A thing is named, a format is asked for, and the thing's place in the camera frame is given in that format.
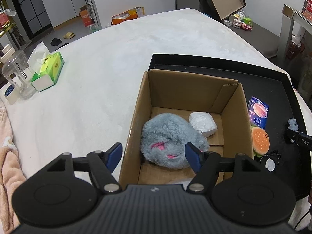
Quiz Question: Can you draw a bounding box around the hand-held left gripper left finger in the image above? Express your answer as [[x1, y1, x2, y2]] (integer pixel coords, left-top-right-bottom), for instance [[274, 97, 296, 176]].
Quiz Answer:
[[45, 142, 123, 194]]

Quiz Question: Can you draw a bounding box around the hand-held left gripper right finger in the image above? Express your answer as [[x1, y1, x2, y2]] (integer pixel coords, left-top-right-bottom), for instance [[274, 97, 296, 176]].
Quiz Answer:
[[184, 142, 259, 194]]

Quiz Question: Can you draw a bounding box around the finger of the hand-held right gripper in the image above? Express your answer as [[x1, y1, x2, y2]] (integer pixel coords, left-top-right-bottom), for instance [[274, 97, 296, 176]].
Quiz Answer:
[[286, 127, 300, 145]]

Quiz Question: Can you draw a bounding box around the clear plastic wrapper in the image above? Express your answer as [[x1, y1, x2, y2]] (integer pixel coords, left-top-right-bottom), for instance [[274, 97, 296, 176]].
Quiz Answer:
[[286, 118, 298, 131]]

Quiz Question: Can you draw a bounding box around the burger plush toy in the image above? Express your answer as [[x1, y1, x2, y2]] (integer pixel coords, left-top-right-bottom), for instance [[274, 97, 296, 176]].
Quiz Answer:
[[251, 125, 271, 158]]

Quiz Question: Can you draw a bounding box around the grey fluffy plush toy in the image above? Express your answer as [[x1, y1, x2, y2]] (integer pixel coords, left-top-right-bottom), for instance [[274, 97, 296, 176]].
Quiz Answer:
[[141, 113, 210, 169]]

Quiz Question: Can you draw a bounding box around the white soft bundle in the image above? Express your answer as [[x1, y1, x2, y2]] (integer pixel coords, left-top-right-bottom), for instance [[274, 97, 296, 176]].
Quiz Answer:
[[188, 112, 218, 137]]

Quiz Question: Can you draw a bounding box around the black keychain with white charm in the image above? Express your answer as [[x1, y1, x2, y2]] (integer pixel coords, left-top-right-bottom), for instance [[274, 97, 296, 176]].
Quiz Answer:
[[258, 149, 281, 172]]

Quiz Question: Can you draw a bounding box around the blue planet print tissue packet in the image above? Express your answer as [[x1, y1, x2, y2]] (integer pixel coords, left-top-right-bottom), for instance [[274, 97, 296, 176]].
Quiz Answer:
[[247, 96, 269, 130]]

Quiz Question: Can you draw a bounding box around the black shallow tray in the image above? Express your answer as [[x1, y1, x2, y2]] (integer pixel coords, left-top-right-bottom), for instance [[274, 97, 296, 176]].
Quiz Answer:
[[148, 53, 310, 201]]

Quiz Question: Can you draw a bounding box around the brown cardboard box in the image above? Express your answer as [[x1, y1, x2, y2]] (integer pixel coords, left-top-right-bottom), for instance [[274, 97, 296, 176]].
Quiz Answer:
[[119, 69, 255, 186]]

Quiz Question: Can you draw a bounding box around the red plastic basket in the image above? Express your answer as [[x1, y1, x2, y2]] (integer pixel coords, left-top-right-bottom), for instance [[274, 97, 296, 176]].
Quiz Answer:
[[285, 35, 307, 60]]

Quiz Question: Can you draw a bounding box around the white desk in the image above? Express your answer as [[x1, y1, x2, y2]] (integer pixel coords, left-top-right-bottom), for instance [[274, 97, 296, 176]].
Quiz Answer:
[[278, 4, 312, 59]]

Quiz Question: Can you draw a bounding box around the pink towel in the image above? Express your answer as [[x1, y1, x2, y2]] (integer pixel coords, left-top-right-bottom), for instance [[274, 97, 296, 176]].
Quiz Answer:
[[0, 105, 28, 228]]

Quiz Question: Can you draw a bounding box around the green tissue box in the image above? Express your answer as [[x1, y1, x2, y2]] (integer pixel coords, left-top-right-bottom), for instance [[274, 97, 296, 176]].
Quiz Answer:
[[27, 41, 65, 93]]

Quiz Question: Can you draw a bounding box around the white tape roll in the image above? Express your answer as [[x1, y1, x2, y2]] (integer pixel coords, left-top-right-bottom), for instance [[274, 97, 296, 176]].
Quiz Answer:
[[4, 85, 18, 105]]

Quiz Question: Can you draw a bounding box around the clear plastic bottle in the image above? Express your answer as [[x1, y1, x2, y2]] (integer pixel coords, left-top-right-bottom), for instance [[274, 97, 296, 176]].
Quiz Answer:
[[0, 44, 37, 100]]

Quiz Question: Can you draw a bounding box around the white round can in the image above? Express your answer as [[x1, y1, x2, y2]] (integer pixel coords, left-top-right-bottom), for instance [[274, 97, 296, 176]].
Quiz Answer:
[[229, 11, 246, 22]]

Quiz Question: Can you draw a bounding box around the orange paper bag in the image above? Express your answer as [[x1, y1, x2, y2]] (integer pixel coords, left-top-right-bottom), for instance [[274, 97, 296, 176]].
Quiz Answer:
[[112, 12, 137, 26]]

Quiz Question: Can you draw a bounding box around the orange carton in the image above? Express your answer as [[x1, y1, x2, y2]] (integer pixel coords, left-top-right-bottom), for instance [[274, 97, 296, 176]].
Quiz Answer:
[[79, 5, 94, 27]]

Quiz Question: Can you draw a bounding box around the yellow carton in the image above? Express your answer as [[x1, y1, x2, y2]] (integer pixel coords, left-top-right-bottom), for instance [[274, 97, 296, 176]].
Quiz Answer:
[[127, 7, 145, 18]]

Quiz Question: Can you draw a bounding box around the white cabinet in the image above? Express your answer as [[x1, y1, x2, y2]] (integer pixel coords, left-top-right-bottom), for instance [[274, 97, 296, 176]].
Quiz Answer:
[[43, 0, 92, 28]]

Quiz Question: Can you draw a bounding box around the black framed glass door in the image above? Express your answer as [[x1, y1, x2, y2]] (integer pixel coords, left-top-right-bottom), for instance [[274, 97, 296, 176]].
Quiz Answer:
[[12, 0, 53, 41]]

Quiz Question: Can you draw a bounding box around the black cable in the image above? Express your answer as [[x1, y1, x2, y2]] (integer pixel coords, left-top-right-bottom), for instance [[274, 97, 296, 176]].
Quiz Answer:
[[292, 209, 312, 231]]

